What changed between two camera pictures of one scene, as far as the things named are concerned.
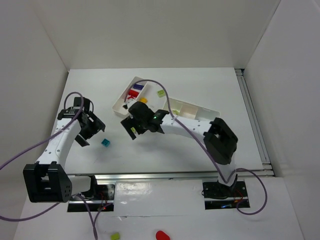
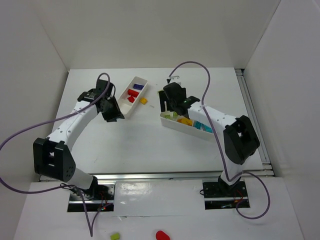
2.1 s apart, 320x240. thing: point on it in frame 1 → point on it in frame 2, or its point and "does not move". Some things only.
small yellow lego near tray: [144, 99] does not move
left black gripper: [92, 127] → [114, 113]
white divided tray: [132, 92] does not move
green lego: [161, 93] does not move
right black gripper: [129, 126] → [163, 100]
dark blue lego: [138, 86] does not move
